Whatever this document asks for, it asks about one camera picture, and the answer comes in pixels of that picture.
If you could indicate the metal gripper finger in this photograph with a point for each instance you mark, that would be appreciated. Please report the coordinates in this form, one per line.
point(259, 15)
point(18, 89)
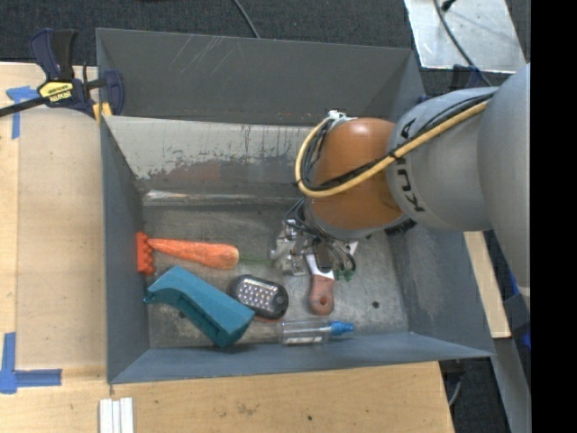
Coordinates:
point(278, 250)
point(296, 265)

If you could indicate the black oval work light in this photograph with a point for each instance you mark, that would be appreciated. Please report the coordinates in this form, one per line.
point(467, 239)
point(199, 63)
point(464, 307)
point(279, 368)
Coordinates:
point(260, 296)

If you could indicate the clear plastic spray bottle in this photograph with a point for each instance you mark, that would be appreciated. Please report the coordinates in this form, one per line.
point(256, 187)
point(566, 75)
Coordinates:
point(306, 332)

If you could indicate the orange toy carrot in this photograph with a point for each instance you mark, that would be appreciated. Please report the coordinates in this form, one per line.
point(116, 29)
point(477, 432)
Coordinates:
point(194, 251)

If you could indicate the teal toy drill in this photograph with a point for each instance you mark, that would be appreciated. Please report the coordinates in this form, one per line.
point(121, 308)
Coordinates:
point(203, 302)

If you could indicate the orange studded block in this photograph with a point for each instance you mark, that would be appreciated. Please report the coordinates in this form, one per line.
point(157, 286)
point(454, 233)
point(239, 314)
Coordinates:
point(144, 253)

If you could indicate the grey metal bin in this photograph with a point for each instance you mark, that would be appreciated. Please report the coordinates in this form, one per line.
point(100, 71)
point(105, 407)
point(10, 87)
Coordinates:
point(234, 88)

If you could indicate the pale wood board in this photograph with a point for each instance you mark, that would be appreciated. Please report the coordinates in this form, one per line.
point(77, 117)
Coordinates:
point(58, 242)

